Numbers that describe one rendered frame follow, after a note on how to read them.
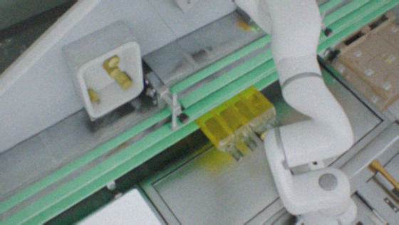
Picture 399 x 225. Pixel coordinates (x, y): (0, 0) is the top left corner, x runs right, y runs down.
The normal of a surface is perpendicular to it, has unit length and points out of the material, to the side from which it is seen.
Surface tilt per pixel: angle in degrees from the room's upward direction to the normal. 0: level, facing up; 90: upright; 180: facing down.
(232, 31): 90
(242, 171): 90
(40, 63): 0
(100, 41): 90
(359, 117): 90
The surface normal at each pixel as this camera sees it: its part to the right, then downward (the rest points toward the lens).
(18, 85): 0.60, 0.69
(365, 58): 0.15, -0.42
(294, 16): -0.15, -0.35
